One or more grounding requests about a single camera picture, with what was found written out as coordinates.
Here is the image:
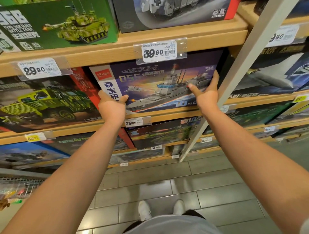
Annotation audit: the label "person's black trousers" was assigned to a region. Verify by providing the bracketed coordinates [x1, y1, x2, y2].
[122, 210, 206, 234]

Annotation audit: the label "wooden shelf unit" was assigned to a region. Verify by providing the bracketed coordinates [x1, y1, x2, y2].
[0, 0, 309, 170]

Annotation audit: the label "green display carton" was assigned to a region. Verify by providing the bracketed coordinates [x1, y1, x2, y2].
[0, 0, 119, 53]

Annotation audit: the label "person's left hand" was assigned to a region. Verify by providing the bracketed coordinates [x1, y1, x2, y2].
[98, 90, 129, 127]

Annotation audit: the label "row of Challenger tank boxes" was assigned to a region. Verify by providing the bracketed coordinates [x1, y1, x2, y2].
[112, 0, 241, 33]

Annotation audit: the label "green armoured truck box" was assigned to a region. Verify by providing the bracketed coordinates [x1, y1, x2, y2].
[0, 67, 103, 134]

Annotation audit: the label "white wire display rack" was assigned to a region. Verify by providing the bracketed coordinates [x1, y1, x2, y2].
[0, 169, 51, 210]

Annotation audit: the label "person's right hand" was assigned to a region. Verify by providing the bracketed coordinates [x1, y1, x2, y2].
[187, 71, 221, 115]

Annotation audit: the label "purple 055 warship box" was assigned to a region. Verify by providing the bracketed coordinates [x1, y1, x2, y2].
[89, 50, 224, 115]

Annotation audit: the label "person's left forearm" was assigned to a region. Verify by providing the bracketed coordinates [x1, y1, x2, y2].
[2, 121, 127, 234]

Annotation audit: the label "person's grey clothing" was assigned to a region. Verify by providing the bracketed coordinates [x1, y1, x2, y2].
[126, 214, 223, 234]

